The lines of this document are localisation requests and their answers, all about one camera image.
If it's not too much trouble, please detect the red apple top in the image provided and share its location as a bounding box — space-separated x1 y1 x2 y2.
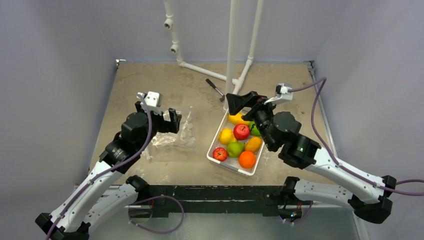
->
233 123 251 141

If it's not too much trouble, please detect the orange fruit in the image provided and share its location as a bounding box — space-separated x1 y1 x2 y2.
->
238 151 256 169

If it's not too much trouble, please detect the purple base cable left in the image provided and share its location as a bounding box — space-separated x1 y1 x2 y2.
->
127 195 185 235

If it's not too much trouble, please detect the orange yellow mango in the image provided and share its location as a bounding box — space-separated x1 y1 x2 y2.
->
244 136 263 153

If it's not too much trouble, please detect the white pipe frame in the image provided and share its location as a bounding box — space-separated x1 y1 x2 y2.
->
163 0 265 94

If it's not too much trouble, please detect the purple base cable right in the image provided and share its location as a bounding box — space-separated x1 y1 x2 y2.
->
281 200 314 226

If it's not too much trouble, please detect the black small hammer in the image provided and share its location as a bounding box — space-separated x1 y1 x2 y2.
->
205 78 225 102

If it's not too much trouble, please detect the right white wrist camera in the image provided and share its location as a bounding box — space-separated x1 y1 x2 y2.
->
264 83 294 105

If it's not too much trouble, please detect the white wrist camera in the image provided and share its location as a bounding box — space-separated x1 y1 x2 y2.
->
136 91 163 116
264 83 294 105

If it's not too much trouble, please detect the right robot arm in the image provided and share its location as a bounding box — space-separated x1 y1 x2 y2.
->
226 90 396 224

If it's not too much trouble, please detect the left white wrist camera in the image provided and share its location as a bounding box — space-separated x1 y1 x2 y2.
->
136 91 163 116

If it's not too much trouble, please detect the red apple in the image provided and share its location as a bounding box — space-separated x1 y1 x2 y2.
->
233 123 251 141
212 147 229 162

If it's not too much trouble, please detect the green pear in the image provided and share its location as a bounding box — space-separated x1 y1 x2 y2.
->
226 142 245 158

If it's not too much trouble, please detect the red apple bottom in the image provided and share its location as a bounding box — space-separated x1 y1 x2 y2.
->
212 147 229 162

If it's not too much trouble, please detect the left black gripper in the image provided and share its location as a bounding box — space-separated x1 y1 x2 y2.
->
135 101 181 152

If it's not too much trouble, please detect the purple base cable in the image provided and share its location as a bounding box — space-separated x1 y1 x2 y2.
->
281 200 314 226
127 195 185 235

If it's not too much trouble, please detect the yellow lemon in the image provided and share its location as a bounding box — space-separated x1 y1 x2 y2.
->
218 128 238 145

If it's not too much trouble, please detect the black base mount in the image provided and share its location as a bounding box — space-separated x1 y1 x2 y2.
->
125 175 314 223

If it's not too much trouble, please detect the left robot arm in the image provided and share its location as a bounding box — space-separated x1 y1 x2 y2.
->
35 101 182 240

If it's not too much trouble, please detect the white plastic tray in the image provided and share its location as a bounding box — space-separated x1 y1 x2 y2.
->
206 107 265 176

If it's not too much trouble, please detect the yellow banana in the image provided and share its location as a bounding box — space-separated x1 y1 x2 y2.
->
227 112 251 126

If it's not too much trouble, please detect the clear zip top bag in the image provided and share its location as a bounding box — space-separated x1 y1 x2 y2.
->
143 106 198 162

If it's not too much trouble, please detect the green striped watermelon ball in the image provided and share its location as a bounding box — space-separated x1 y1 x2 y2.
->
248 121 261 137

